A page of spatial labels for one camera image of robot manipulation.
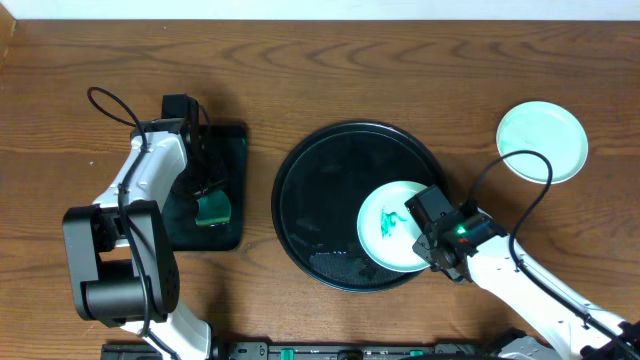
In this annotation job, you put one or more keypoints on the black round tray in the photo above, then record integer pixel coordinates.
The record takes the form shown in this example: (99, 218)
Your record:
(321, 186)

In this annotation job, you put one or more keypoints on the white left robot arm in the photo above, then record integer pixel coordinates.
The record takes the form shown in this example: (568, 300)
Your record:
(122, 267)

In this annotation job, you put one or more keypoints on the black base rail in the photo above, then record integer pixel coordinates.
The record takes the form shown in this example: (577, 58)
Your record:
(264, 351)

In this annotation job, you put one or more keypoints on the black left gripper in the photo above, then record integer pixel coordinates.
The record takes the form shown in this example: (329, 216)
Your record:
(198, 181)

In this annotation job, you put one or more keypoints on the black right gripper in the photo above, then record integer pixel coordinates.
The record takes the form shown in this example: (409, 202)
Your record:
(423, 246)

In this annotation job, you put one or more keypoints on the yellow green-stained sponge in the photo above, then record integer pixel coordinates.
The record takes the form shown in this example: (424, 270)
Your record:
(213, 209)

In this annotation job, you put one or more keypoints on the mint plate with green stain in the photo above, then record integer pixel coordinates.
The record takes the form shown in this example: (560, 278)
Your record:
(387, 231)

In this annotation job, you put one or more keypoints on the black rectangular tray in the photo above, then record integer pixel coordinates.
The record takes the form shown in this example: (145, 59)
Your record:
(179, 213)

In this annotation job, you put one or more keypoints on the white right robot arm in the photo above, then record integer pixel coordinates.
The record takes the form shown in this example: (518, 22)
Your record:
(574, 326)

